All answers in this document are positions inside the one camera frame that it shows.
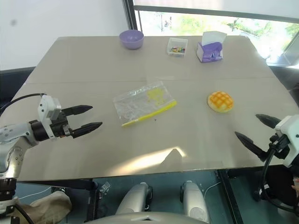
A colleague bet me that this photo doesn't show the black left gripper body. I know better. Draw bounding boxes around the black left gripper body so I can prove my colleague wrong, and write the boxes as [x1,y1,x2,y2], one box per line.
[49,111,73,140]

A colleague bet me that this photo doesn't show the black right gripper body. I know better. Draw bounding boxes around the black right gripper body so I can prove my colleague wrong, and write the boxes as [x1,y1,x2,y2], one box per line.
[268,133,292,161]

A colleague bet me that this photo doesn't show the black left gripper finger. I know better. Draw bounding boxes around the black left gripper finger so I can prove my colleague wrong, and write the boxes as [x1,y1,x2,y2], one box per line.
[70,121,103,140]
[61,105,93,117]

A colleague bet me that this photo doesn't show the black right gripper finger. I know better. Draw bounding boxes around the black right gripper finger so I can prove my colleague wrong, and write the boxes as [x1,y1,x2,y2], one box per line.
[255,113,282,128]
[234,131,270,162]

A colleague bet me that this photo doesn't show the yellow bun pastry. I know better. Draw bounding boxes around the yellow bun pastry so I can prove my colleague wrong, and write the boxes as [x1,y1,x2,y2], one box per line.
[207,91,234,113]

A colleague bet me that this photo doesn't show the clear yellow-zip plastic bag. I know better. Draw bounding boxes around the clear yellow-zip plastic bag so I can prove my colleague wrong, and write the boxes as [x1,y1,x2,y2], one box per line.
[113,81,178,128]

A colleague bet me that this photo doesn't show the purple bowl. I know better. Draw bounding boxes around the purple bowl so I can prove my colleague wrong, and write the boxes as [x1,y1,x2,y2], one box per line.
[119,29,144,50]

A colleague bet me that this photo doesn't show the purple tissue box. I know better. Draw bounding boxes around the purple tissue box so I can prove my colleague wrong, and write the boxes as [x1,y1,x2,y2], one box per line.
[196,31,228,63]

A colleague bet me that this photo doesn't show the silver robot torso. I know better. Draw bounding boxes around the silver robot torso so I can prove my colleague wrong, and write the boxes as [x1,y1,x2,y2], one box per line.
[85,211,211,224]

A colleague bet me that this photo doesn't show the clear box of coloured pins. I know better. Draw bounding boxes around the clear box of coloured pins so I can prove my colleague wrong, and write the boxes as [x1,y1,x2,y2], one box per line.
[166,37,189,58]

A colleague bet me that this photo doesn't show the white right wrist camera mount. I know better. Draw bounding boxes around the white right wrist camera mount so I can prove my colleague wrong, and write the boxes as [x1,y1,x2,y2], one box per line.
[275,114,299,168]

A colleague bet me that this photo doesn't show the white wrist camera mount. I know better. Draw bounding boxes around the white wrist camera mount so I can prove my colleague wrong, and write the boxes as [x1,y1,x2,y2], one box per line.
[38,94,63,138]
[275,114,299,168]

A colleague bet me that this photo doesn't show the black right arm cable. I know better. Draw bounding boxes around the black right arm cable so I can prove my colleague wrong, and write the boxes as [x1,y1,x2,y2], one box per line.
[254,136,299,213]

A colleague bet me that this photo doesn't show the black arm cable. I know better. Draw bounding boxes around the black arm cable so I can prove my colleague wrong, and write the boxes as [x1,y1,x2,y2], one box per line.
[254,136,299,213]
[0,93,47,113]

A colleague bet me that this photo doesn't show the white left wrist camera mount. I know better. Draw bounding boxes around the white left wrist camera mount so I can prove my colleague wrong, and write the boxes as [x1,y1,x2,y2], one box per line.
[38,94,63,138]

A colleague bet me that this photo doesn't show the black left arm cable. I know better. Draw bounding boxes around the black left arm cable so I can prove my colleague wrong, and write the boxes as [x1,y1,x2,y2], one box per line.
[0,93,47,113]

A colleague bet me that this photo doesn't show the black table frame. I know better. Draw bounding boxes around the black table frame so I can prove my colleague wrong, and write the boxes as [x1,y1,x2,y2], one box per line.
[217,169,247,224]

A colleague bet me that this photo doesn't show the white floor cable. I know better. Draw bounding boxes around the white floor cable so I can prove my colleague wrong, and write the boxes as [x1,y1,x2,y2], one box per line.
[202,182,222,199]

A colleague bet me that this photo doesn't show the dark window frame post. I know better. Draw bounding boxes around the dark window frame post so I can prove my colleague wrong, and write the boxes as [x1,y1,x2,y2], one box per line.
[123,0,143,38]

